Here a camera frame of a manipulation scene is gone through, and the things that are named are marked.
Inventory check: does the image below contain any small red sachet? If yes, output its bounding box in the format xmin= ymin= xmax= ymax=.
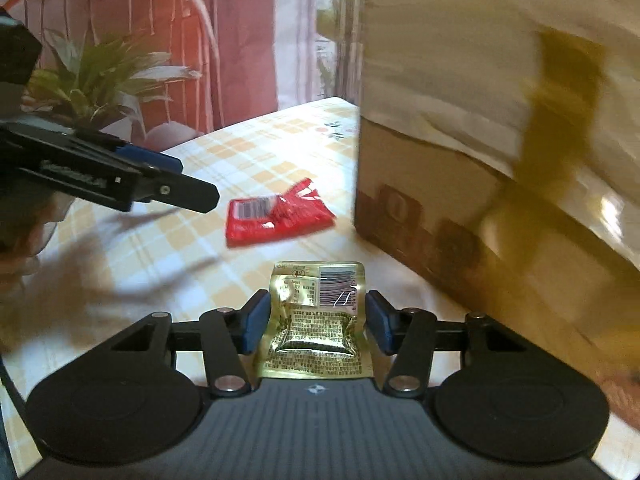
xmin=226 ymin=178 xmax=335 ymax=248

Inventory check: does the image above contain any person's left hand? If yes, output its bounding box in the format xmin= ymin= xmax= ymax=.
xmin=1 ymin=196 xmax=63 ymax=297

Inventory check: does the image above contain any brown paper bag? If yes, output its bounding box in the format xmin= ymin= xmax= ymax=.
xmin=355 ymin=0 xmax=639 ymax=426

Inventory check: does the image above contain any potted green plant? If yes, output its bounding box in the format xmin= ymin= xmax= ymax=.
xmin=21 ymin=28 xmax=202 ymax=143

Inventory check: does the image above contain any gold foil sachet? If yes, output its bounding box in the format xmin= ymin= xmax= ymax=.
xmin=254 ymin=260 xmax=373 ymax=379

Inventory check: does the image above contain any checkered yellow tablecloth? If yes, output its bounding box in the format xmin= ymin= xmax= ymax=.
xmin=0 ymin=95 xmax=640 ymax=480

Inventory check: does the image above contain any red wire chair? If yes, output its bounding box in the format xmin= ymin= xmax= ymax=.
xmin=1 ymin=0 xmax=221 ymax=151

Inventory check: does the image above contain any tall green bamboo plant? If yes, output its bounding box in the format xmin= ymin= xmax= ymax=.
xmin=316 ymin=0 xmax=363 ymax=105

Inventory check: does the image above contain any pink red curtain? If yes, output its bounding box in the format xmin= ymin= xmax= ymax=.
xmin=0 ymin=0 xmax=367 ymax=137

